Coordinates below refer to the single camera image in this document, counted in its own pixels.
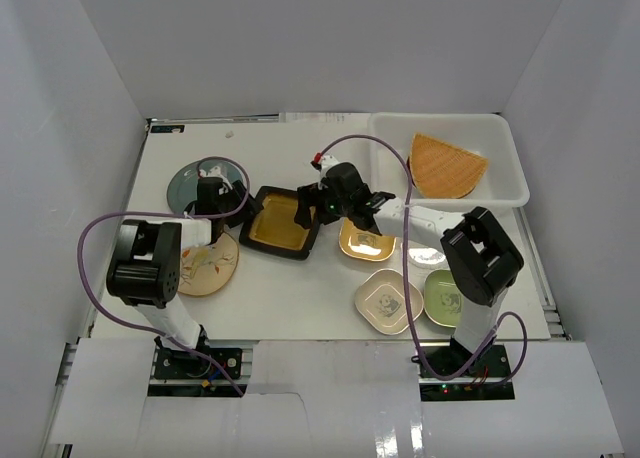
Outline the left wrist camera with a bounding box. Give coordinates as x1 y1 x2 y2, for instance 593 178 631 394
198 163 231 188

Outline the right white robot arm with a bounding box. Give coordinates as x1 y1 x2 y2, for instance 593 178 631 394
294 155 524 377

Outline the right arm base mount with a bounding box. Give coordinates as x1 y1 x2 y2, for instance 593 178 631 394
409 342 516 402

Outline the beige bird branch plate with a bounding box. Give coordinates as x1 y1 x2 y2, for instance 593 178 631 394
178 233 239 297

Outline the clear plastic dish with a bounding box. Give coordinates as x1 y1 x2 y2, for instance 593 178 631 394
400 241 449 271

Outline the yellow panda square dish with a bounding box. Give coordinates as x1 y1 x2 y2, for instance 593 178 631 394
338 218 396 262

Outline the floral patterned round plate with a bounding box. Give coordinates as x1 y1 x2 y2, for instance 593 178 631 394
405 156 416 188

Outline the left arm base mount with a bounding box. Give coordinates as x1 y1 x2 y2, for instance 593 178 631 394
147 346 252 398

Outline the green panda square dish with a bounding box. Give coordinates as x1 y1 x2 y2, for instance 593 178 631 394
423 269 463 328

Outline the teal round plate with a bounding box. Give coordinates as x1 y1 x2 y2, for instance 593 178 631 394
166 159 246 214

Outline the woven fan-shaped basket plate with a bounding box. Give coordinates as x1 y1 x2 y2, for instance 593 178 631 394
408 133 489 199

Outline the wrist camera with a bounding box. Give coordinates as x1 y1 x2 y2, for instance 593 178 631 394
198 163 231 188
311 153 341 180

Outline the purple cable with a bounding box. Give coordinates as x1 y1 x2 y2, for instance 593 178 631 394
319 134 528 382
75 156 251 398

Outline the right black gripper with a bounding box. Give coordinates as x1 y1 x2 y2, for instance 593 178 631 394
296 182 353 230

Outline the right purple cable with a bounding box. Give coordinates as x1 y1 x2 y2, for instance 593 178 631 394
319 134 528 382

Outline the black square amber plate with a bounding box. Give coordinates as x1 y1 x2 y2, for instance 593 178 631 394
239 186 320 261

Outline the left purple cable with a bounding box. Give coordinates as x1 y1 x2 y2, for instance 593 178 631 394
75 156 251 398

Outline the cream panda square dish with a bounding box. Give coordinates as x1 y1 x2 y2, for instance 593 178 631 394
354 269 409 336

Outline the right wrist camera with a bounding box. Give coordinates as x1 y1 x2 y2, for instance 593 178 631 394
311 153 341 180

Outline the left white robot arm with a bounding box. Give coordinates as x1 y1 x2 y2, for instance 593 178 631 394
106 177 262 377

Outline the white plastic bin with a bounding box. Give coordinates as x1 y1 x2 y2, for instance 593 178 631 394
368 113 530 215

